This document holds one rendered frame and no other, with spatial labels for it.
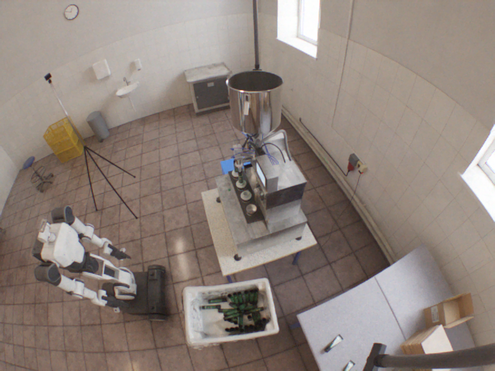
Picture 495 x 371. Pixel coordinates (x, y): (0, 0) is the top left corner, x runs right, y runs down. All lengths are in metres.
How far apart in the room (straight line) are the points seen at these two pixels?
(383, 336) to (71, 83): 5.78
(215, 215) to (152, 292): 1.06
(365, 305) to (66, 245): 1.99
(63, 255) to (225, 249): 1.13
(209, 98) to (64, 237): 3.49
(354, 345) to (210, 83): 4.11
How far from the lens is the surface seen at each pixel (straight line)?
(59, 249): 1.49
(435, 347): 1.69
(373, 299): 1.71
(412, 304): 1.89
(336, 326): 1.57
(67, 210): 1.62
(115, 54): 4.67
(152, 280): 2.36
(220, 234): 1.70
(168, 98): 4.90
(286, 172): 1.22
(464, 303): 2.04
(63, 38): 4.95
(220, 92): 4.24
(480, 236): 2.00
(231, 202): 1.50
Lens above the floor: 2.24
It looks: 50 degrees down
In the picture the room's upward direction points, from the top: 4 degrees counter-clockwise
